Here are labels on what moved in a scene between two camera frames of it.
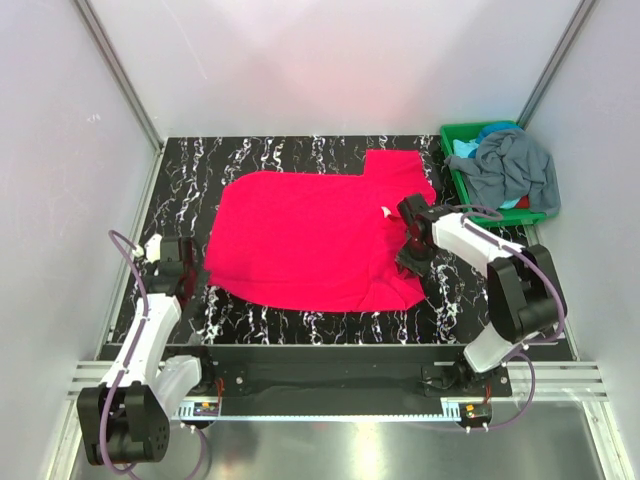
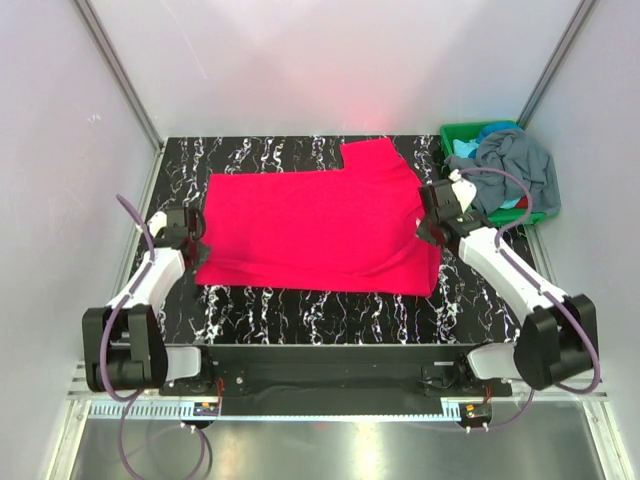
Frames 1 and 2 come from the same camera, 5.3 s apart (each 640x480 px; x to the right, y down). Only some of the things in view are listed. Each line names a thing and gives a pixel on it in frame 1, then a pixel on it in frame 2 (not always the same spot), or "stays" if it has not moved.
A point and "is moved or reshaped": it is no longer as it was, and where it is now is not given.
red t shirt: x=316 y=242 is moved or reshaped
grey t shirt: x=508 y=165 stays
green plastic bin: x=510 y=218 stays
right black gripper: x=404 y=259 -> x=422 y=232
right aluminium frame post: x=555 y=64 stays
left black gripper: x=201 y=282 -> x=201 y=257
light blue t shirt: x=463 y=149 stays
